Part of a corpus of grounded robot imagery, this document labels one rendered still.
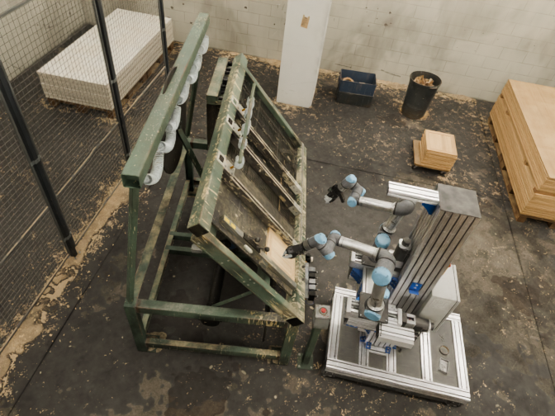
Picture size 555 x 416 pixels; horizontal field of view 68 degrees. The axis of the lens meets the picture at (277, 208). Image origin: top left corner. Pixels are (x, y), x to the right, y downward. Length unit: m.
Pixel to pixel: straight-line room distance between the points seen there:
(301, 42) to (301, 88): 0.75
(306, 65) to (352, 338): 4.22
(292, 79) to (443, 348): 4.49
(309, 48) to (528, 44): 3.74
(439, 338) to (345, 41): 5.44
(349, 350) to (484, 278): 2.05
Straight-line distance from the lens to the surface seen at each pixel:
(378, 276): 2.69
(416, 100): 7.24
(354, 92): 7.23
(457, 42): 8.12
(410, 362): 4.15
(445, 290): 3.36
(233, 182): 3.02
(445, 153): 6.16
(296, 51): 6.63
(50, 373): 4.28
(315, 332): 3.52
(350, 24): 7.89
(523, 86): 7.76
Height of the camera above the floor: 3.72
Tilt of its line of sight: 46 degrees down
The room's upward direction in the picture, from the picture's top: 8 degrees clockwise
